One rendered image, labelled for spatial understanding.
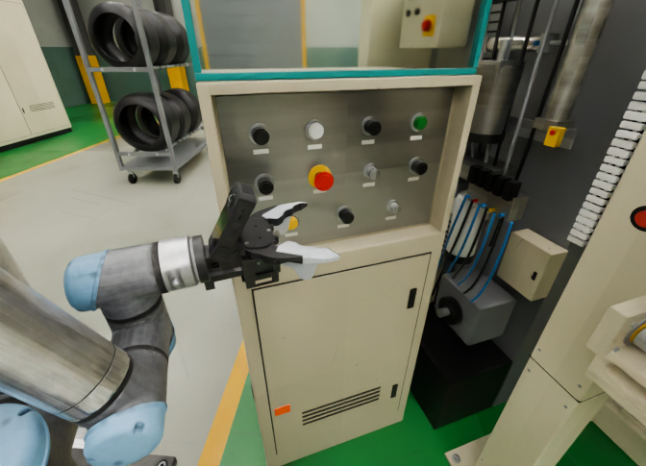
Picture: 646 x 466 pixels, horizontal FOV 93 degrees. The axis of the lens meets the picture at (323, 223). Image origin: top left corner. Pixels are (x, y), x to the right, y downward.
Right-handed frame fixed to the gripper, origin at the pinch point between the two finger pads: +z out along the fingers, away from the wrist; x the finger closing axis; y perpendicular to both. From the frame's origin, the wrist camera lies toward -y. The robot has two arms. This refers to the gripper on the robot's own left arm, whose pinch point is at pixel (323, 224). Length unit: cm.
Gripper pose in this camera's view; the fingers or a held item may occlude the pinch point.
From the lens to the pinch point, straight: 50.5
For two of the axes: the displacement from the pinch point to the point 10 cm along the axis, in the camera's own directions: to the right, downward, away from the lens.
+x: 3.7, 5.7, -7.3
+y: -0.5, 8.0, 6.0
